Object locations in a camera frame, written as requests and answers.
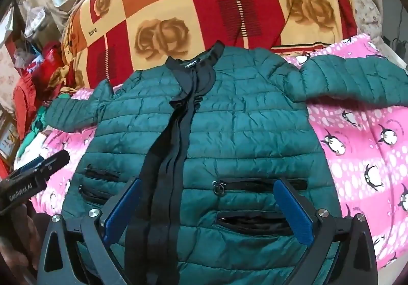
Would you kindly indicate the rose patterned blanket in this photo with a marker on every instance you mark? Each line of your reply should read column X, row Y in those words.
column 197, row 7

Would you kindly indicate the red clothes pile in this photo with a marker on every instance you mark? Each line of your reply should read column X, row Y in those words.
column 38, row 71

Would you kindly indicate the framed picture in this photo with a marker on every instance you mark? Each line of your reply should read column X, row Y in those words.
column 9, row 140

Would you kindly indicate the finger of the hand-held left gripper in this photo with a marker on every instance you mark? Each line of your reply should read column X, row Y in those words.
column 54, row 160

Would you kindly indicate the green cloth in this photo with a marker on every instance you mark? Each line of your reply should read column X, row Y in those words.
column 33, row 132

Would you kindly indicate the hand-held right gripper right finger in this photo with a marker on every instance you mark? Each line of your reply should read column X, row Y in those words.
column 295, row 212

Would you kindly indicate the person's left hand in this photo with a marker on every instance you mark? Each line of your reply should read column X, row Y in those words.
column 19, row 234

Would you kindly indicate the clear plastic bag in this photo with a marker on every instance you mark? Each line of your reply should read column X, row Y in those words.
column 32, row 18

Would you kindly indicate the pink penguin blanket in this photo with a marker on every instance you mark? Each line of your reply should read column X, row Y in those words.
column 360, row 151

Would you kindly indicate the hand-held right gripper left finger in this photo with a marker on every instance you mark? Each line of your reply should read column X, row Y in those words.
column 118, row 212

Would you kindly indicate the green quilted jacket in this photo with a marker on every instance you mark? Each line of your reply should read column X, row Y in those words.
column 242, row 119

